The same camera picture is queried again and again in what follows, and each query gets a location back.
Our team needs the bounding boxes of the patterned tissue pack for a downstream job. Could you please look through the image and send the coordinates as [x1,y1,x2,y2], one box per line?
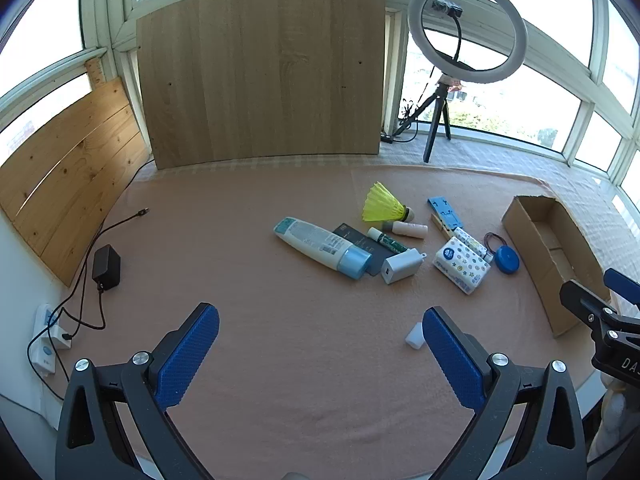
[433,236,493,296]

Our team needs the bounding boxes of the black ring light cable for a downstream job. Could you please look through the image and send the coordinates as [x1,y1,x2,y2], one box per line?
[397,66,437,144]

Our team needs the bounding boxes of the black power adapter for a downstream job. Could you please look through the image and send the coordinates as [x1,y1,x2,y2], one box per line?
[92,244,122,292]

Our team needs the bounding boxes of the black phone clamp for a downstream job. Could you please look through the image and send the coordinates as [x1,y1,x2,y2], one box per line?
[430,0,465,63]

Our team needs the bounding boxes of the green glue stick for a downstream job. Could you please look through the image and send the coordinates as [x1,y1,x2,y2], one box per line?
[367,227,412,257]

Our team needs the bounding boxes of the pine plank panel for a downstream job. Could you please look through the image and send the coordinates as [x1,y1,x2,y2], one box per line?
[0,77,152,288]

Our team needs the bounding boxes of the white ring light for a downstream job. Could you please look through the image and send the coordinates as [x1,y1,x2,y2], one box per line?
[407,0,529,85]

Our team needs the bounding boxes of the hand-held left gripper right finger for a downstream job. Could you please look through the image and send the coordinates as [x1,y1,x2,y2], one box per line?
[422,306,588,480]

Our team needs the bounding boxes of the small white tube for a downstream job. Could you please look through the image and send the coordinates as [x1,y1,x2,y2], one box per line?
[392,220,429,239]

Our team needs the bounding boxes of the white window frame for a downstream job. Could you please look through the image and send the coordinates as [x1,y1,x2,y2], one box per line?
[0,0,640,261]

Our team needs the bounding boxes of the yellow shuttlecock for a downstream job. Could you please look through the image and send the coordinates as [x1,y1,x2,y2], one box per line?
[362,182,416,224]

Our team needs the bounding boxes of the black adapter cable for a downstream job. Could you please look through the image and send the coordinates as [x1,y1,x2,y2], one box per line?
[26,207,151,403]

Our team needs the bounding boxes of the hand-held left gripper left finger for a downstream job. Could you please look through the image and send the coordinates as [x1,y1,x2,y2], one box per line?
[55,303,221,480]

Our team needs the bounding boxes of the pink blanket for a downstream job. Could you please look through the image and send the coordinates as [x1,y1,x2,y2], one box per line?
[47,162,616,480]

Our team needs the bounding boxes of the patterned lighter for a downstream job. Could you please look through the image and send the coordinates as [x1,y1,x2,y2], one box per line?
[453,228,495,262]

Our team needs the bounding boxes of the blue round tape measure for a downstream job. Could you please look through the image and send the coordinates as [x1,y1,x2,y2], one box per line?
[492,244,521,275]

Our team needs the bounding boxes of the dark grey card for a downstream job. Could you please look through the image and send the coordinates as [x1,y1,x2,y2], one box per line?
[332,223,397,277]

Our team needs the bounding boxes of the white power strip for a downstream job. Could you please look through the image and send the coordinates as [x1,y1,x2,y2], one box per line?
[27,303,74,377]

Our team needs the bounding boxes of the cardboard box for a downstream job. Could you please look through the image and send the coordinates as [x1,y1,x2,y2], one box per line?
[501,194,617,339]

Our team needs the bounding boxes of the large light wood board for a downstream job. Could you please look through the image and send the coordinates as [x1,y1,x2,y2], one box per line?
[136,0,387,171]

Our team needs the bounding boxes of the white charger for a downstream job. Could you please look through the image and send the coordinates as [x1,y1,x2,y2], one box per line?
[382,248,427,286]

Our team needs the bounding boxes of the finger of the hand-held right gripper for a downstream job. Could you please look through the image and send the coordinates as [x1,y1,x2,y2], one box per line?
[559,280,626,332]
[603,268,640,307]

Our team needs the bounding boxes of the person's right hand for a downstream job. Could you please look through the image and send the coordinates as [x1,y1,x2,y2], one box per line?
[587,376,640,466]

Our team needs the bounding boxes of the white bottle with blue cap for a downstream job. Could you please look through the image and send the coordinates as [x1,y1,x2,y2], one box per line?
[273,217,374,281]

